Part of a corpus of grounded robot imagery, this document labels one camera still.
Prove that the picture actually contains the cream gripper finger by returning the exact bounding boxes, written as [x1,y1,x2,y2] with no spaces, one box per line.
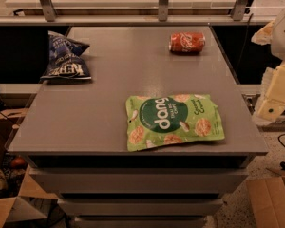
[254,61,285,122]

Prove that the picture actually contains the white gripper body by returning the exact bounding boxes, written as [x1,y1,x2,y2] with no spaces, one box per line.
[251,8,285,61]

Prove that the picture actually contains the red coke can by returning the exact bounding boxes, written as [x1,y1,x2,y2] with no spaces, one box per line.
[169,32,205,53]

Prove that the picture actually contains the cardboard box right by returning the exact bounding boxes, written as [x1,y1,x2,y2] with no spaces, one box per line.
[246,168,285,228]

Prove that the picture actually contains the cardboard box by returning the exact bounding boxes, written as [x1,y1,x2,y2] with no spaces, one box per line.
[0,167,58,228]
[246,168,285,228]

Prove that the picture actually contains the green dang chips bag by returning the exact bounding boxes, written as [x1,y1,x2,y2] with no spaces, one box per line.
[125,94,225,152]

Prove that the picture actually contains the grey drawer cabinet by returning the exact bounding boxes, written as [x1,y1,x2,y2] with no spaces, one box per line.
[9,27,268,228]

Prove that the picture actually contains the blue chips bag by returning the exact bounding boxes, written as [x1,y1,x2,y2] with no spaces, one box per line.
[41,31,91,80]

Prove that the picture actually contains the cardboard box left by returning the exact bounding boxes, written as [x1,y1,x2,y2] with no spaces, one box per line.
[0,167,58,228]

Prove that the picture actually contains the metal railing frame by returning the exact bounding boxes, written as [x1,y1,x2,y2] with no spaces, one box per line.
[0,0,278,26]

